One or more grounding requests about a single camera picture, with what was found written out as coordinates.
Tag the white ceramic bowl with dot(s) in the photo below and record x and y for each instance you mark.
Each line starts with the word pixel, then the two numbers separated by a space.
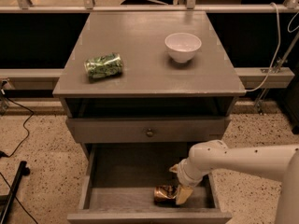
pixel 182 47

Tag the green soda can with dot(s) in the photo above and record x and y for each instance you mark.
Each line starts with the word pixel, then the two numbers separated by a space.
pixel 104 66

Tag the metal window rail frame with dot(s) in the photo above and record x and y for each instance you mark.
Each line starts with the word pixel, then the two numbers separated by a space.
pixel 140 3

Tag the grey wooden drawer cabinet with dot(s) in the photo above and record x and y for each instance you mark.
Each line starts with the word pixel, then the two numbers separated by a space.
pixel 152 85

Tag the closed grey upper drawer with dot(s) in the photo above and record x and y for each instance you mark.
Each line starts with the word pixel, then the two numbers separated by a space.
pixel 92 131

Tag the black stand leg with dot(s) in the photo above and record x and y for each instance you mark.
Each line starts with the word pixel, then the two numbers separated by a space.
pixel 6 201

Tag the open grey middle drawer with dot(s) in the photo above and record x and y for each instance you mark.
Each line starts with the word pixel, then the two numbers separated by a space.
pixel 119 184

